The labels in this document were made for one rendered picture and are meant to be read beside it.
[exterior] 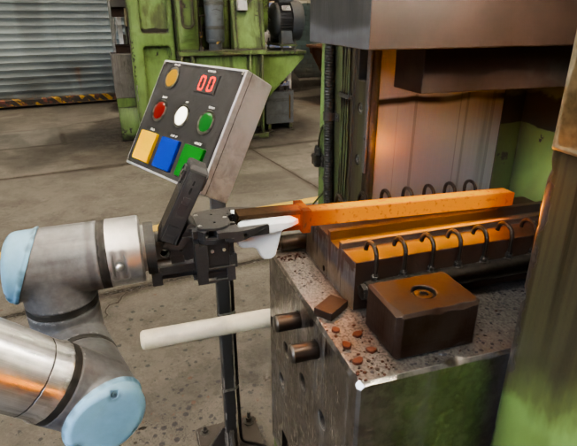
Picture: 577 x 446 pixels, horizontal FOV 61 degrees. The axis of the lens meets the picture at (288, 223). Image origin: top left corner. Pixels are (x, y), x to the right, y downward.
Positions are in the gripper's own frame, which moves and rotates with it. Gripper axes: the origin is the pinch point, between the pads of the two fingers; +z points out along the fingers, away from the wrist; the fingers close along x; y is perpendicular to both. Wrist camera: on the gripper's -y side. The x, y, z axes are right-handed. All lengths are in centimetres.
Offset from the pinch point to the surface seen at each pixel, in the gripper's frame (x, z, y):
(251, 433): -61, 5, 103
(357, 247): 3.1, 9.8, 5.4
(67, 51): -784, -101, 19
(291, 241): -12.8, 4.6, 10.6
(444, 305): 19.1, 14.1, 6.8
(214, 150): -39.0, -3.9, -0.2
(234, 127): -40.5, 0.9, -4.4
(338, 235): -1.6, 8.7, 5.3
